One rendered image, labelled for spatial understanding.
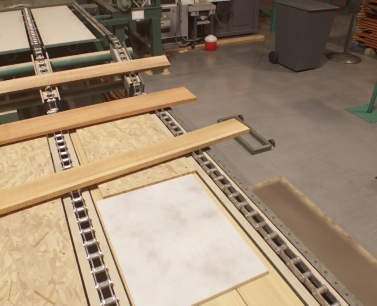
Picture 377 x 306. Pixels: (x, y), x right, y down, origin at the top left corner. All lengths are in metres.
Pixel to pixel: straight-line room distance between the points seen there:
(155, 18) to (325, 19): 2.43
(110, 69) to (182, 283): 1.86
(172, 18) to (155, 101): 4.01
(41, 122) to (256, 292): 1.52
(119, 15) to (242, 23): 3.19
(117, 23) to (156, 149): 3.22
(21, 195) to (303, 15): 4.42
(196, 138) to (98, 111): 0.68
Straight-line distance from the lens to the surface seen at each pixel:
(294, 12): 5.31
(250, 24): 7.41
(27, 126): 2.11
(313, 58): 5.57
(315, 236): 2.58
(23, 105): 2.67
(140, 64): 2.70
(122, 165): 1.61
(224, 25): 7.06
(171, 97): 2.25
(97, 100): 3.68
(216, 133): 1.84
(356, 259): 2.54
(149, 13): 4.92
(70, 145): 1.95
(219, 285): 1.18
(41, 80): 2.60
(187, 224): 1.35
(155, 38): 5.02
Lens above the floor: 1.81
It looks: 34 degrees down
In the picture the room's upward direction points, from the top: straight up
